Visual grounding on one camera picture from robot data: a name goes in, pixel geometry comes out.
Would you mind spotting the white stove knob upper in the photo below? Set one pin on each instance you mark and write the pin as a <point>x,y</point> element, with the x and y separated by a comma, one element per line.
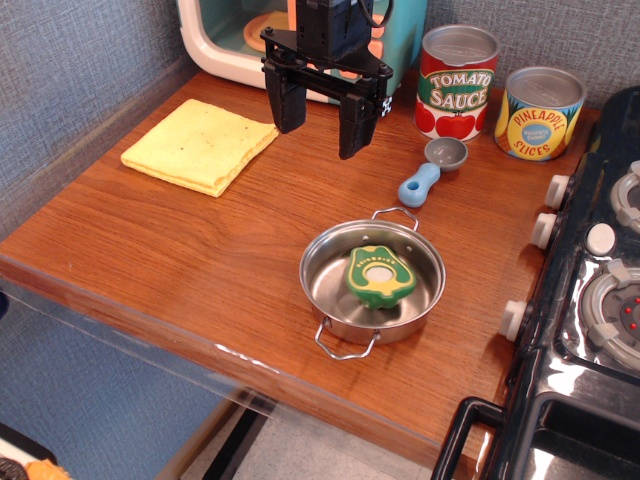
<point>556,191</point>

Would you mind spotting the grey blue measuring spoon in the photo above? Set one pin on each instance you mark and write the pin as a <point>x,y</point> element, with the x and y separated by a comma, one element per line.
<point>442,155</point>

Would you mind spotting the white stove knob lower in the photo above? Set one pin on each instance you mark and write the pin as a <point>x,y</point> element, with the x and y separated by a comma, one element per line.
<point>512,318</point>

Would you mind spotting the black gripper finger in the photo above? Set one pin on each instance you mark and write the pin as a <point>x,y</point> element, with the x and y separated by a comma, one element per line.
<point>287,96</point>
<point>358,116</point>

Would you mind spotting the metal pot with handles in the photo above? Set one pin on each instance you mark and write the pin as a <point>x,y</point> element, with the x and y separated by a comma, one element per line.
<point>347,329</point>

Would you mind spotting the black toy stove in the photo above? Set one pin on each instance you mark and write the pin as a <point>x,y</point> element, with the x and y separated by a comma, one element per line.
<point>572,405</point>

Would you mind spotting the white stove knob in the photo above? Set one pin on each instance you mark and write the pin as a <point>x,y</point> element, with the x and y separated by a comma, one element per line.
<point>556,191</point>
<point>512,318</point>
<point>543,229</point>

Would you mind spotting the white stove knob middle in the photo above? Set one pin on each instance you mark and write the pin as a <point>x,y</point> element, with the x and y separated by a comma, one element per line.
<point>543,229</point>

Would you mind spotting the pineapple slices can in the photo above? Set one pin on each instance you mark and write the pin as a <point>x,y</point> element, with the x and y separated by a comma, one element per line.
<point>539,112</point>

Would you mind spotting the green toy pepper half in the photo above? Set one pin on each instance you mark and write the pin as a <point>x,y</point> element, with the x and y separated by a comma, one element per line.
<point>378,277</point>

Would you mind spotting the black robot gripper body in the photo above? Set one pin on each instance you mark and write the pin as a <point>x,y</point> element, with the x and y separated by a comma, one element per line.
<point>331,35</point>

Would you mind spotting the white round stove button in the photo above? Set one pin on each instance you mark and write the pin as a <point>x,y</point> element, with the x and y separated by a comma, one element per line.
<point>600,239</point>

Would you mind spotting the tomato sauce can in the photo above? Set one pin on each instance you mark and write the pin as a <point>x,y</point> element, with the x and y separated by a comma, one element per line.
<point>456,76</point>

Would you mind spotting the yellow folded cloth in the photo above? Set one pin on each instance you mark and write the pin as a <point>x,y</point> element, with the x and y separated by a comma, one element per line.
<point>200,147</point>

